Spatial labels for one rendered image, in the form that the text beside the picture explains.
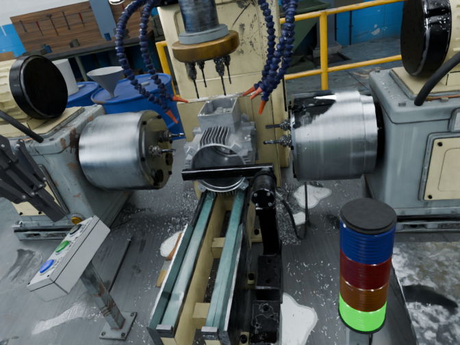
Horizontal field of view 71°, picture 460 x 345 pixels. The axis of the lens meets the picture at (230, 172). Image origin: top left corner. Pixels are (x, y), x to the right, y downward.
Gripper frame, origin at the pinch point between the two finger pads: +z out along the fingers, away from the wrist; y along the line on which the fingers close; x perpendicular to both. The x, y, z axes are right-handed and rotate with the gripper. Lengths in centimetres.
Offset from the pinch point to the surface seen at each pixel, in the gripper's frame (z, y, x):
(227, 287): 32.8, -2.3, -23.1
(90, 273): 15.4, -5.1, -0.4
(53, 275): 8.4, -12.1, -3.5
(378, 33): 164, 580, -136
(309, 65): 121, 456, -24
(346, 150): 31, 27, -54
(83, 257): 10.9, -5.6, -3.5
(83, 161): 0.7, 28.7, 12.8
